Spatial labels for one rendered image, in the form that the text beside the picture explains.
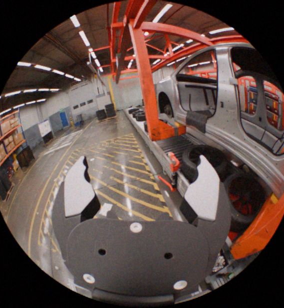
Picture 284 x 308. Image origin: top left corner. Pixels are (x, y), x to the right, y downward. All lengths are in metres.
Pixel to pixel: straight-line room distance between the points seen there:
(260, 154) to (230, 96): 0.58
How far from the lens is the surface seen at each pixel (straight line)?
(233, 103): 1.12
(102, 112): 7.73
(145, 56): 1.79
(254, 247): 0.74
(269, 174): 1.05
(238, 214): 1.05
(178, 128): 1.96
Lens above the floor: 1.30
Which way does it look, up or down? 30 degrees down
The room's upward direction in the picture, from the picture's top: 10 degrees counter-clockwise
